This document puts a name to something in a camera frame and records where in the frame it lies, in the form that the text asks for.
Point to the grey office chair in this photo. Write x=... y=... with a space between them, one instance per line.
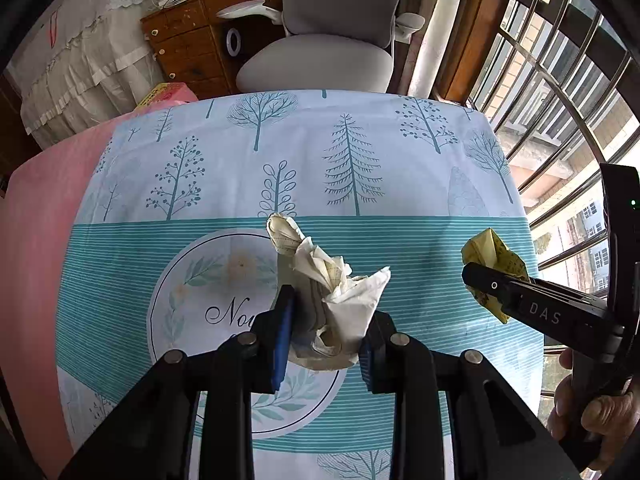
x=320 y=55

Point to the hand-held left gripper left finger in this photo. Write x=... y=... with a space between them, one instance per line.
x=282 y=340

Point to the wooden desk with drawers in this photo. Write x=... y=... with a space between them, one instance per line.
x=185 y=35

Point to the white lace furniture cover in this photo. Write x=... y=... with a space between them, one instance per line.
x=85 y=45

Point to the person's right hand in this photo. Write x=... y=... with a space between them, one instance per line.
x=607 y=420

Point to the wooden window frame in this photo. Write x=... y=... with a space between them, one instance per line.
x=470 y=25

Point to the pink bedsheet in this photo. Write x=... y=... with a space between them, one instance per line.
x=35 y=260

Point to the yellow paper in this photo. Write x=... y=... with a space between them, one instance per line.
x=492 y=252

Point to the white tissue paper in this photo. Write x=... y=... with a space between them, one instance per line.
x=345 y=310

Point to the tree print tablecloth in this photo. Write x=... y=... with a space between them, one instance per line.
x=310 y=135

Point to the pale curtain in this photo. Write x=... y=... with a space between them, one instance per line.
x=435 y=35

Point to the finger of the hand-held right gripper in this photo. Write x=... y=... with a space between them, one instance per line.
x=530 y=305
x=570 y=291

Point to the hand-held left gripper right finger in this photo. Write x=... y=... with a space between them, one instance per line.
x=367 y=355

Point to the pink yellow box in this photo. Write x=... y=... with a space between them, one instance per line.
x=162 y=95

